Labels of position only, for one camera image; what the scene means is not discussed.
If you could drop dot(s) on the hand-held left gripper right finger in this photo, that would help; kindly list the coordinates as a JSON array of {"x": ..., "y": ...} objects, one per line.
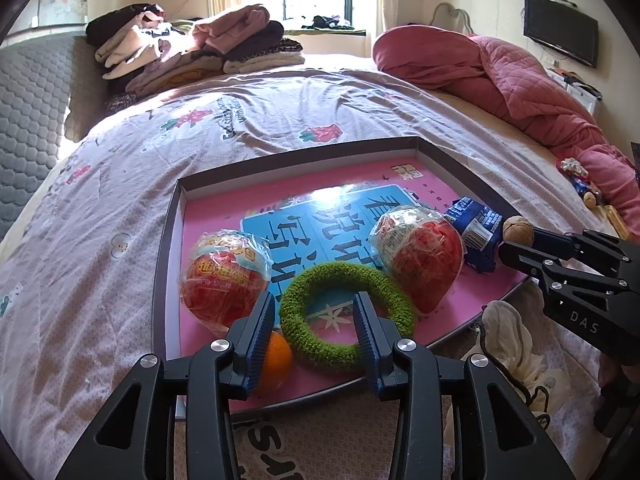
[{"x": 370, "y": 345}]

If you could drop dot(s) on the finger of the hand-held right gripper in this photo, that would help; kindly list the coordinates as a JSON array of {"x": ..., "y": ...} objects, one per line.
[
  {"x": 530, "y": 260},
  {"x": 590, "y": 245}
]

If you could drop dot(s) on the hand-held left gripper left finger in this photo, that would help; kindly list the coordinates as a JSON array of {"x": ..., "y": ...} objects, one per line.
[{"x": 257, "y": 335}]

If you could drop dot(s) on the brown walnut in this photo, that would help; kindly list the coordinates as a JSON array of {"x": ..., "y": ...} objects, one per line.
[{"x": 517, "y": 231}]

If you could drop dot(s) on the blue and red toy egg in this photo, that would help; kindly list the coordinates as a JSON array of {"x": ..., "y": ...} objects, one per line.
[{"x": 220, "y": 280}]

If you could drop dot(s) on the shallow grey cardboard box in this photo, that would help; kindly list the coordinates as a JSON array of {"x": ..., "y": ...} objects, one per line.
[{"x": 167, "y": 240}]

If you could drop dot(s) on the orange tangerine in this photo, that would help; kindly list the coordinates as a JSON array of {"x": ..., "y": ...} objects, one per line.
[{"x": 277, "y": 365}]

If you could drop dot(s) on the blue snack packet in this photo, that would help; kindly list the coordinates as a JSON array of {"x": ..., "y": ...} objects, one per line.
[{"x": 475, "y": 230}]

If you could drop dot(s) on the small colourful toy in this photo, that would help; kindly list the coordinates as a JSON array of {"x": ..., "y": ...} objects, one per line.
[{"x": 580, "y": 182}]

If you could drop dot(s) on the pink and blue book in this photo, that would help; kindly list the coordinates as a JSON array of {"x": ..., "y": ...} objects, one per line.
[{"x": 220, "y": 212}]

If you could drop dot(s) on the white storage box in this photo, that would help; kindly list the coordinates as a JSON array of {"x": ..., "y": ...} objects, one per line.
[{"x": 580, "y": 92}]

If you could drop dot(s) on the pink quilted blanket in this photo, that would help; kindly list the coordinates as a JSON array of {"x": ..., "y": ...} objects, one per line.
[{"x": 510, "y": 80}]

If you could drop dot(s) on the black flat television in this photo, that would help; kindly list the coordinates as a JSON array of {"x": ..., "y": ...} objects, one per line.
[{"x": 562, "y": 30}]

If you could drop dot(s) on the pile of folded clothes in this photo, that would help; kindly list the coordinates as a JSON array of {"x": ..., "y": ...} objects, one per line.
[{"x": 190, "y": 50}]

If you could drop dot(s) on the grey quilted mattress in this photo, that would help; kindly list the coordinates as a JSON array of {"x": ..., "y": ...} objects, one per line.
[{"x": 35, "y": 120}]

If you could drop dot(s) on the dark clothes on windowsill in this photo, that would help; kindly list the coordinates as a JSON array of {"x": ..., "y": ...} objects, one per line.
[{"x": 327, "y": 22}]

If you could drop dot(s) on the curved metal bed frame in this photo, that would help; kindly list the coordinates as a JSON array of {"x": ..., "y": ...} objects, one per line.
[{"x": 452, "y": 10}]

